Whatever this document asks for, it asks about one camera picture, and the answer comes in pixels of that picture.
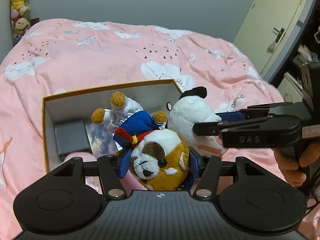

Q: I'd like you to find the purple art card box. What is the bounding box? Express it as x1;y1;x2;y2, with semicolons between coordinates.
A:
85;122;121;158

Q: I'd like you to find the white striped plush toy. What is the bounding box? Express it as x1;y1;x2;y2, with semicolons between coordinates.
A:
167;86;227;157

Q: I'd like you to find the pink wallet case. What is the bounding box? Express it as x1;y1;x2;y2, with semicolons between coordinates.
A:
63;152;146;195

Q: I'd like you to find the brown dog plush toy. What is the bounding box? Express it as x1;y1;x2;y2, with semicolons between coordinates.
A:
91;91;189;191

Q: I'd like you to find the pink cloud print duvet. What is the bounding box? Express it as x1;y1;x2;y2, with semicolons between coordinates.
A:
0;17;320;240

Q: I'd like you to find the dark shelf with clutter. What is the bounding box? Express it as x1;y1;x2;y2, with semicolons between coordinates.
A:
272;23;319;102

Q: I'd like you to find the person's right hand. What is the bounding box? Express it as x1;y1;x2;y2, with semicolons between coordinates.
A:
272;142;320;186

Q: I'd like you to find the tall plush toy holder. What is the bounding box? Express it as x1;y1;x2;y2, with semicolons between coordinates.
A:
10;0;31;45

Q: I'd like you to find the cream door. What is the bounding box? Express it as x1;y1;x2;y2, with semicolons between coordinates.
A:
233;0;313;82

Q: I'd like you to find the dark grey gift box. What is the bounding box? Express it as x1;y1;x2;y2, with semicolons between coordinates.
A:
54;120;91;157

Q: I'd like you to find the orange cardboard storage box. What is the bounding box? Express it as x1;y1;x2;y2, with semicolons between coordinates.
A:
42;79;182;172

